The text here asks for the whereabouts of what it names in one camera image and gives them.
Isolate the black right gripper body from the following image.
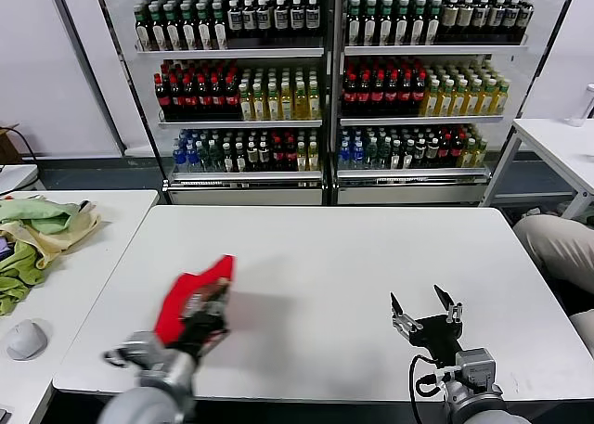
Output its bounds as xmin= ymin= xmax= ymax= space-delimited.
xmin=407 ymin=315 xmax=465 ymax=365

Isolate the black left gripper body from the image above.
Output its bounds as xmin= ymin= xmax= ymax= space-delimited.
xmin=178 ymin=312 xmax=231 ymax=351

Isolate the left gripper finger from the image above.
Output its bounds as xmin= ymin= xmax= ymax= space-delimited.
xmin=185 ymin=293 xmax=208 ymax=321
xmin=208 ymin=278 xmax=232 ymax=315

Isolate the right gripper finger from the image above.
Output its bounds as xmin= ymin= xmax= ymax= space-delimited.
xmin=390 ymin=291 xmax=423 ymax=340
xmin=433 ymin=283 xmax=464 ymax=326

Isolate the red garment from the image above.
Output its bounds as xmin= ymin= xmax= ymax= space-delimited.
xmin=154 ymin=254 xmax=237 ymax=346

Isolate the grey drinks shelf unit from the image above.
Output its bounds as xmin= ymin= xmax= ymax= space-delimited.
xmin=95 ymin=0 xmax=336 ymax=207
xmin=331 ymin=0 xmax=581 ymax=207

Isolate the beige trousered leg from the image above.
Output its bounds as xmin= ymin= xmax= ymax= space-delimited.
xmin=511 ymin=212 xmax=594 ymax=298

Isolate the white metal shelf board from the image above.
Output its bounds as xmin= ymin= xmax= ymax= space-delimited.
xmin=134 ymin=45 xmax=326 ymax=59
xmin=342 ymin=44 xmax=529 ymax=57
xmin=166 ymin=168 xmax=324 ymax=187
xmin=156 ymin=117 xmax=323 ymax=129
xmin=334 ymin=166 xmax=492 ymax=186
xmin=339 ymin=113 xmax=505 ymax=126

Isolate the cream yellow garment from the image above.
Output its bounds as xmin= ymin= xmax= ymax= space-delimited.
xmin=0 ymin=203 xmax=101 ymax=270

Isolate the grey computer mouse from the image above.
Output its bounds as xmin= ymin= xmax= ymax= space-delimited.
xmin=5 ymin=319 xmax=49 ymax=362

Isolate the olive green towel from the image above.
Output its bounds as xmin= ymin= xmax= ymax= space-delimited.
xmin=0 ymin=240 xmax=47 ymax=316

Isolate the light green garment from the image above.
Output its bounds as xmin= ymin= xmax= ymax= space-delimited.
xmin=0 ymin=197 xmax=80 ymax=235

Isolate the white side table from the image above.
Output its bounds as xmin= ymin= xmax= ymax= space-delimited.
xmin=480 ymin=117 xmax=594 ymax=221

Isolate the white plastic box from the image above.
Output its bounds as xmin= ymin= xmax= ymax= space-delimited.
xmin=0 ymin=163 xmax=38 ymax=196

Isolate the brown cardboard box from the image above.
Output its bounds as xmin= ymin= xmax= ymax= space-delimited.
xmin=0 ymin=123 xmax=22 ymax=165

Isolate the grey diagonal pole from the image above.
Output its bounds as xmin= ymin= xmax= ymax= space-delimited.
xmin=45 ymin=0 xmax=129 ymax=155

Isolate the green cap tea bottle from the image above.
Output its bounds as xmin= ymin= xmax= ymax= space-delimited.
xmin=377 ymin=0 xmax=394 ymax=46
xmin=179 ymin=4 xmax=197 ymax=50
xmin=394 ymin=0 xmax=410 ymax=46
xmin=148 ymin=4 xmax=165 ymax=50
xmin=211 ymin=4 xmax=227 ymax=50
xmin=163 ymin=4 xmax=181 ymax=50
xmin=409 ymin=0 xmax=427 ymax=46
xmin=425 ymin=0 xmax=442 ymax=46
xmin=195 ymin=4 xmax=213 ymax=50
xmin=133 ymin=4 xmax=149 ymax=50
xmin=344 ymin=0 xmax=362 ymax=46
xmin=361 ymin=0 xmax=378 ymax=46

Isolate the dark bottle blue white label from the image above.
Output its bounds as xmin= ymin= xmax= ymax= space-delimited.
xmin=256 ymin=0 xmax=273 ymax=39
xmin=226 ymin=0 xmax=243 ymax=39
xmin=241 ymin=0 xmax=258 ymax=39
xmin=304 ymin=0 xmax=321 ymax=39
xmin=272 ymin=0 xmax=290 ymax=39
xmin=289 ymin=0 xmax=305 ymax=39

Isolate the dark bottle beige label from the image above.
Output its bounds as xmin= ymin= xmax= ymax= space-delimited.
xmin=440 ymin=0 xmax=457 ymax=43
xmin=487 ymin=0 xmax=504 ymax=43
xmin=455 ymin=0 xmax=472 ymax=43
xmin=502 ymin=0 xmax=519 ymax=43
xmin=517 ymin=0 xmax=534 ymax=43
xmin=471 ymin=0 xmax=489 ymax=43

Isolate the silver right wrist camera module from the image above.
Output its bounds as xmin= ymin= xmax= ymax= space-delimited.
xmin=452 ymin=348 xmax=498 ymax=391

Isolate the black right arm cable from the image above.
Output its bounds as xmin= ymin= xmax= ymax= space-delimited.
xmin=407 ymin=353 xmax=449 ymax=424

